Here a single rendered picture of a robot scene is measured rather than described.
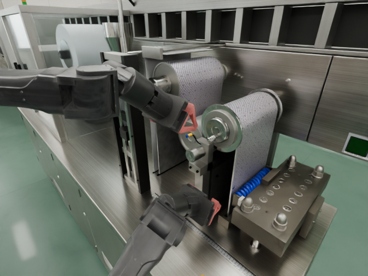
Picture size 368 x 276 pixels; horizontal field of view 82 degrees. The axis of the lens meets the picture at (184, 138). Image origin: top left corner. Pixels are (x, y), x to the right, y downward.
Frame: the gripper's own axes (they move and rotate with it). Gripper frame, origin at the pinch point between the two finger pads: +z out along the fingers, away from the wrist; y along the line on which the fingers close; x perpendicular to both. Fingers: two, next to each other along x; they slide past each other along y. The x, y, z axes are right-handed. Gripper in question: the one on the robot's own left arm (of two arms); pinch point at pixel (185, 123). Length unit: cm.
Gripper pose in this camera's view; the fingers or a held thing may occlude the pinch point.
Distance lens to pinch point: 51.5
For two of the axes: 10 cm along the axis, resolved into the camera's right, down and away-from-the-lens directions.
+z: 5.6, 3.1, 7.7
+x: 4.5, -8.9, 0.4
